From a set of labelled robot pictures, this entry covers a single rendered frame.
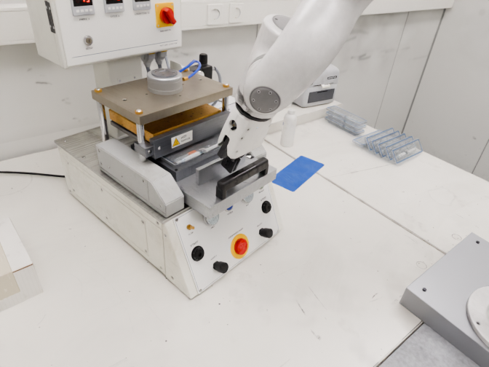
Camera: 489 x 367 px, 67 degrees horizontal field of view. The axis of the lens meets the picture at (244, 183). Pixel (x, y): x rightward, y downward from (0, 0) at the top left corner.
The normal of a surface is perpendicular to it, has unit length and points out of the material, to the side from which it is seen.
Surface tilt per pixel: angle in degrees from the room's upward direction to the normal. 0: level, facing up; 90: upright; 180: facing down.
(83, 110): 90
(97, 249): 0
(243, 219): 65
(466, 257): 3
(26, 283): 90
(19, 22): 90
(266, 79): 88
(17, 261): 1
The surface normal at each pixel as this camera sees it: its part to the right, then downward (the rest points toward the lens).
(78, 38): 0.75, 0.42
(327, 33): 0.32, 0.15
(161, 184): 0.54, -0.36
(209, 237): 0.71, 0.03
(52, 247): 0.07, -0.83
